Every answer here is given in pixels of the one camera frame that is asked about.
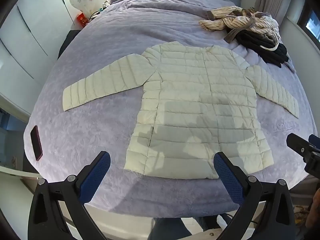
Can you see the lavender plush bed blanket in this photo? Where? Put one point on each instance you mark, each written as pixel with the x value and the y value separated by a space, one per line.
pixel 100 55

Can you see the small red box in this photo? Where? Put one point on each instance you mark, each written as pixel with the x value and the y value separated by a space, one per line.
pixel 82 20

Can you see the black clothes pile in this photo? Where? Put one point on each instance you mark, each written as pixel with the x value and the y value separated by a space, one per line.
pixel 265 46

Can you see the white quilted puffer jacket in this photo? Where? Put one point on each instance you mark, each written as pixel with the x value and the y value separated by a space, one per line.
pixel 197 100

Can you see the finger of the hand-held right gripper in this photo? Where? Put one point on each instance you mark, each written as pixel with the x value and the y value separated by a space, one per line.
pixel 315 142
pixel 298 145

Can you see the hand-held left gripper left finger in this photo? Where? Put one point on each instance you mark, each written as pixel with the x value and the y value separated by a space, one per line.
pixel 96 177

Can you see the window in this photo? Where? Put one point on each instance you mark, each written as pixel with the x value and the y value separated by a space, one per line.
pixel 313 23

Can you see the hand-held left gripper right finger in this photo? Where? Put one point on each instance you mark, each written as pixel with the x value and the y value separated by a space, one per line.
pixel 228 177

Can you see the grey brown knit scarf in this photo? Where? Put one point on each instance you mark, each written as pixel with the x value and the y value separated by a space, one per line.
pixel 237 31

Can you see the dark red smartphone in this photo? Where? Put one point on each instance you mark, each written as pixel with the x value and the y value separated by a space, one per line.
pixel 36 143

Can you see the white glossy wardrobe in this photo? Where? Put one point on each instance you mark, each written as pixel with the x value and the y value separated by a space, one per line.
pixel 25 42

